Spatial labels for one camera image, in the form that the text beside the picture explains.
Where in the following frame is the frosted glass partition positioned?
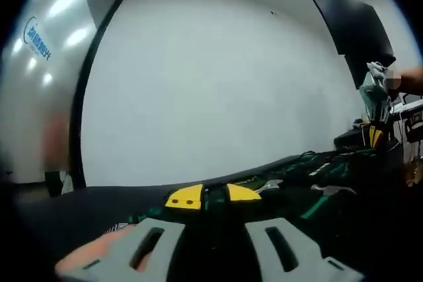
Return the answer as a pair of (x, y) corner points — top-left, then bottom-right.
(0, 0), (125, 190)

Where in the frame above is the black toolbox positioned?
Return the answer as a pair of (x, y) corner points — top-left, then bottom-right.
(130, 139), (409, 230)

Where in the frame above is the green silver bar tool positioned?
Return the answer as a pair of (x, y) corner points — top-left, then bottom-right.
(299, 194), (331, 220)

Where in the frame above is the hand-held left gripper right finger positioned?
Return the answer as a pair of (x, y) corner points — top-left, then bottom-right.
(225, 183), (364, 282)

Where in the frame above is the black wall screen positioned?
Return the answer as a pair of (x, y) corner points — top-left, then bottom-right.
(307, 0), (397, 90)

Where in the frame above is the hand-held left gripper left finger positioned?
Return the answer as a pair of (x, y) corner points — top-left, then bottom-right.
(54, 183), (205, 282)

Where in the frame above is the silver adjustable wrench tool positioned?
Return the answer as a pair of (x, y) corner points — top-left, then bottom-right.
(256, 179), (284, 194)

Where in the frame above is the white desk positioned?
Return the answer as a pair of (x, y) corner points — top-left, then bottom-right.
(391, 98), (423, 114)

